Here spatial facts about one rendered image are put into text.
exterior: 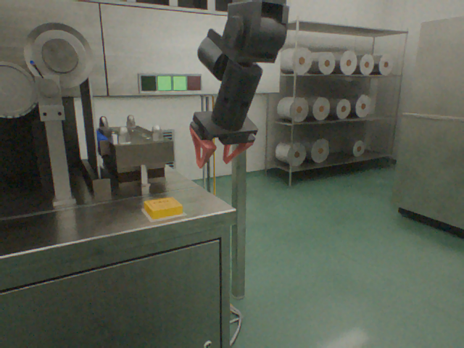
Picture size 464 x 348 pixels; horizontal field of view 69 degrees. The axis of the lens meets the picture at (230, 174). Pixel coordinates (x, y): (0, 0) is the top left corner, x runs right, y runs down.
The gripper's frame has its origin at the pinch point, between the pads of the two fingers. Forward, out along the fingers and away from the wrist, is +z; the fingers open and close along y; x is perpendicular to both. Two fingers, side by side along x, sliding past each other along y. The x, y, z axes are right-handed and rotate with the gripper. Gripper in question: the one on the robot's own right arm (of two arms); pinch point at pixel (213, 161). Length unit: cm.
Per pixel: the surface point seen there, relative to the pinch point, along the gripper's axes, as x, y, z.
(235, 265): -29, -66, 112
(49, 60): -43.0, 19.6, 2.4
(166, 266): 2.2, 5.2, 29.3
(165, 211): -4.1, 4.8, 17.3
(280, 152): -176, -254, 180
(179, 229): 0.1, 3.0, 19.2
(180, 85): -65, -29, 22
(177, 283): 5.0, 2.6, 33.7
